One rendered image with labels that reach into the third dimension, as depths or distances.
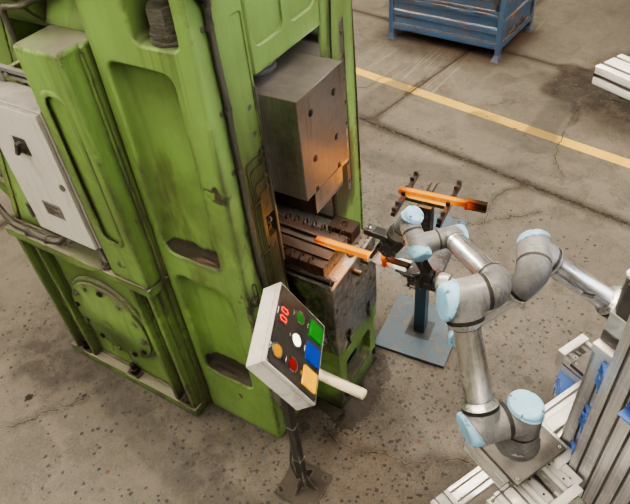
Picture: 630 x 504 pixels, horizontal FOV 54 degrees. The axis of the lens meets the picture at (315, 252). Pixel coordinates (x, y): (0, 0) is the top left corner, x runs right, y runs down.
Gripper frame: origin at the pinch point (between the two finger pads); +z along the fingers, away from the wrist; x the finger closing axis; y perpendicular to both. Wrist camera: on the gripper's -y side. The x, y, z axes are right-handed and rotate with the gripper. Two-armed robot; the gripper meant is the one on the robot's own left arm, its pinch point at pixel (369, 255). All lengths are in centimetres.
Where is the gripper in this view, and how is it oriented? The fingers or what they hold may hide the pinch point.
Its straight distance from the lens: 249.1
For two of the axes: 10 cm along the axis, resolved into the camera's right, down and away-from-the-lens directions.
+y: 7.9, 6.2, -0.3
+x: 5.2, -6.2, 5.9
